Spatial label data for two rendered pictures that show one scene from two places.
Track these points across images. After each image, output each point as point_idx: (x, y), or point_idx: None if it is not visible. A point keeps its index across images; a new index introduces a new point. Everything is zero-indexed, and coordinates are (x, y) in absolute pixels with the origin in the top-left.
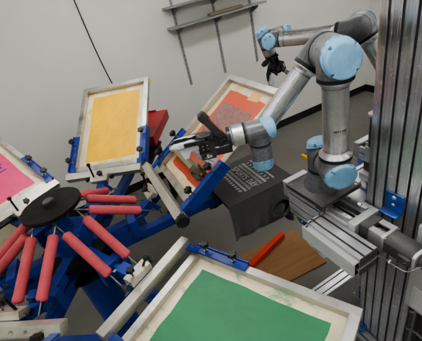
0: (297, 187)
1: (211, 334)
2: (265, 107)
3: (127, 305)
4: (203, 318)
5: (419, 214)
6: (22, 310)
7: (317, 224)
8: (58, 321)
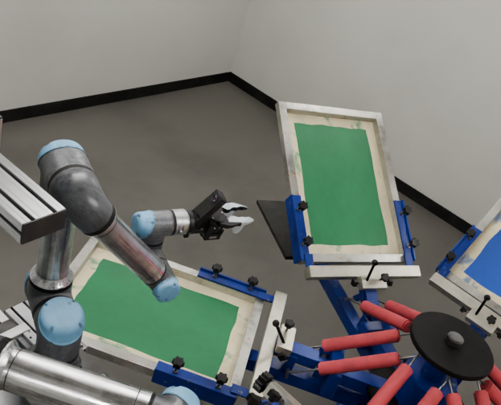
0: (92, 368)
1: (178, 314)
2: (151, 251)
3: (273, 313)
4: (192, 327)
5: None
6: (360, 280)
7: None
8: (314, 270)
